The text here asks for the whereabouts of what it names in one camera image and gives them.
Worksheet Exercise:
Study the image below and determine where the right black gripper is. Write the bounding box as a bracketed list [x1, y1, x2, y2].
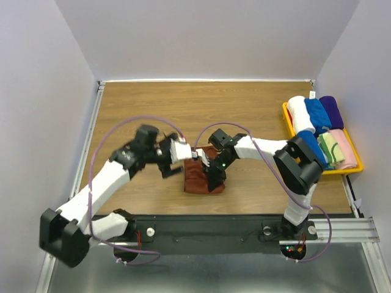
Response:
[202, 153, 235, 191]

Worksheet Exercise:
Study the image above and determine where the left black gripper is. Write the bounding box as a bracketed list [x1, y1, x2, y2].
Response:
[145, 132, 183, 177]

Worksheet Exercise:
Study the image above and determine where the brown towel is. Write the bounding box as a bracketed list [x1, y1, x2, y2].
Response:
[184, 159, 225, 195]

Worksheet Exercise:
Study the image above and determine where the green cream patterned towel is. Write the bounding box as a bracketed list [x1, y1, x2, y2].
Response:
[317, 132, 345, 167]

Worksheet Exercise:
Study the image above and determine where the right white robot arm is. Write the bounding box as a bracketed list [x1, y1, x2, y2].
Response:
[203, 129, 324, 239]

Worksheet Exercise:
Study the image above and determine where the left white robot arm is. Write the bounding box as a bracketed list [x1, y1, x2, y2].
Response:
[39, 125, 192, 268]

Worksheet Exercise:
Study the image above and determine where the blue teal rolled towel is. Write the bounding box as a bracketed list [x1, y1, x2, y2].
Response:
[296, 130, 327, 170]

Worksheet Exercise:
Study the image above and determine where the white rolled towel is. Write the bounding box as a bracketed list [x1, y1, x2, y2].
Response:
[287, 96, 315, 134]

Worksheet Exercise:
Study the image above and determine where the purple rolled towel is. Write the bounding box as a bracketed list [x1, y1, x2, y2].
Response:
[320, 96, 344, 129]

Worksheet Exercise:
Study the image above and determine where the pink rolled towel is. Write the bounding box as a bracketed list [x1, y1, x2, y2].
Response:
[329, 129, 358, 170]

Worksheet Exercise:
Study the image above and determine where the yellow plastic tray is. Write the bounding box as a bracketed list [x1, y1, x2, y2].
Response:
[282, 102, 364, 176]

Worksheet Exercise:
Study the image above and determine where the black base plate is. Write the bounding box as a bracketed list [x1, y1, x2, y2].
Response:
[100, 214, 318, 256]

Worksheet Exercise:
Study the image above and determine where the aluminium frame rail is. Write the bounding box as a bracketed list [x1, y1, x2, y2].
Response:
[39, 82, 390, 292]

